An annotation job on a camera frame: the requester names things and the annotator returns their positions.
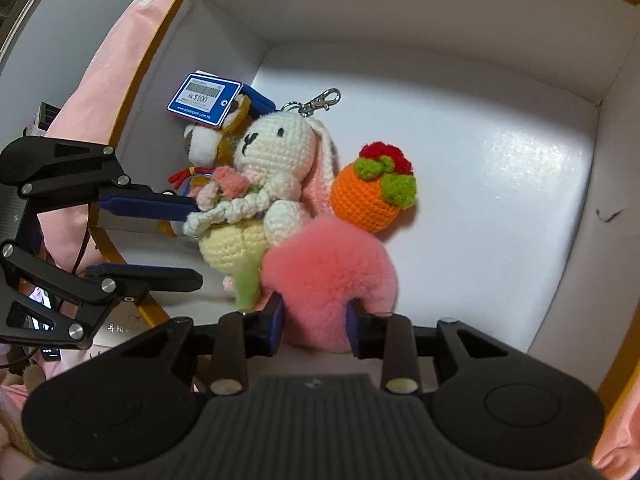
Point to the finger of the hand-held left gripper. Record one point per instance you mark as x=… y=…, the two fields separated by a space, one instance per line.
x=145 y=205
x=150 y=280

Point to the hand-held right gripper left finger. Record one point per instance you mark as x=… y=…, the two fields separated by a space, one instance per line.
x=274 y=320

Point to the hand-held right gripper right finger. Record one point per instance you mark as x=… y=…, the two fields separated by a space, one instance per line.
x=352 y=325

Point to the pink fluffy pompom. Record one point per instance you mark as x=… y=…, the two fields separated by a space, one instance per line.
x=325 y=270

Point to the plush doll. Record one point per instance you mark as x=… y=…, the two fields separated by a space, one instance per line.
x=202 y=145

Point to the blue hang tag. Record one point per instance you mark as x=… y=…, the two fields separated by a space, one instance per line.
x=202 y=97

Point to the crochet orange fruit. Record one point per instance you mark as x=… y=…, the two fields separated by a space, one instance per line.
x=365 y=200

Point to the white crochet bunny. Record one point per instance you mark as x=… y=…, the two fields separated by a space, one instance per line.
x=280 y=140

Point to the orange cardboard box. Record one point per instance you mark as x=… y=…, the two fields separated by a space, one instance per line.
x=450 y=85

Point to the white flat box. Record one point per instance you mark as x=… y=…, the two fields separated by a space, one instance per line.
x=112 y=340

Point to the pink printed blanket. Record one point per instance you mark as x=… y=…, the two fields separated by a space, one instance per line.
x=95 y=95

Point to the window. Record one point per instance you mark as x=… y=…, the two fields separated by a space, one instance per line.
x=15 y=5

